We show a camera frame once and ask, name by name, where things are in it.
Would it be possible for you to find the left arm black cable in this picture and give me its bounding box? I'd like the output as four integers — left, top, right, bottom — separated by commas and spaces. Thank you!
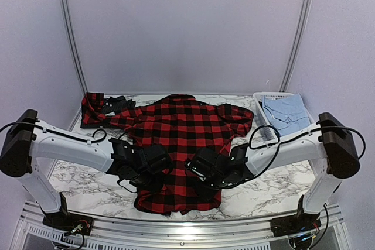
0, 121, 108, 145

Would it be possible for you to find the wall aluminium profile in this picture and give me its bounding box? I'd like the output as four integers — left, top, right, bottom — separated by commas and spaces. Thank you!
56, 0, 88, 94
279, 0, 312, 92

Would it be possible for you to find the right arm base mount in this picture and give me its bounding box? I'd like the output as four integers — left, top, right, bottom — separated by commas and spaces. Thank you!
270, 214, 322, 237

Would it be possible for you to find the right wall aluminium profile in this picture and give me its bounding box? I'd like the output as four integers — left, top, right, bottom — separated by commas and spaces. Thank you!
279, 0, 312, 92

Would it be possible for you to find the white plastic laundry basket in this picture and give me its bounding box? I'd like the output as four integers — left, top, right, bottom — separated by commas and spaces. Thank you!
253, 92, 294, 143

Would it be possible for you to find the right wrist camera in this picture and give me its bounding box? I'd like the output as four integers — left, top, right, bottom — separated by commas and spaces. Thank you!
185, 159, 206, 181

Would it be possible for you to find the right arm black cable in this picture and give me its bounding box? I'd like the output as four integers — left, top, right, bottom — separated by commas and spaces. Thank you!
248, 125, 367, 180

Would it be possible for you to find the aluminium table front rail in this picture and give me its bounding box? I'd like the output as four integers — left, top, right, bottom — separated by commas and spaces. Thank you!
11, 200, 352, 250

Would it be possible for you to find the black pinstripe folded shirt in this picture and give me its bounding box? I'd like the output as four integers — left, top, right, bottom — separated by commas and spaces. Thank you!
80, 92, 136, 129

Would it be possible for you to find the red black plaid shirt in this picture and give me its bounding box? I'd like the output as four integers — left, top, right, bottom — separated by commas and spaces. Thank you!
81, 93, 254, 215

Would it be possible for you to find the left wall aluminium profile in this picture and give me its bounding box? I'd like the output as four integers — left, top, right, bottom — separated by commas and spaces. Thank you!
56, 0, 88, 94

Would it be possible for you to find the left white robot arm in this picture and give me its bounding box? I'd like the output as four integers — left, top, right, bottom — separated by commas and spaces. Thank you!
1, 109, 173, 230

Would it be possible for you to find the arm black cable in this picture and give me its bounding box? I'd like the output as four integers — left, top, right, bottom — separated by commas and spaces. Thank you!
248, 125, 367, 180
0, 121, 108, 145

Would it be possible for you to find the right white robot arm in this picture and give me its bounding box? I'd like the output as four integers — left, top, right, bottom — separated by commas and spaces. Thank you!
186, 112, 366, 231

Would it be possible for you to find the light blue shirt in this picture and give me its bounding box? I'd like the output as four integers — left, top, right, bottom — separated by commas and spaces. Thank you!
262, 94, 311, 136

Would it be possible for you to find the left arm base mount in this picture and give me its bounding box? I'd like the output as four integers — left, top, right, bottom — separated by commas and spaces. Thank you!
43, 212, 93, 235

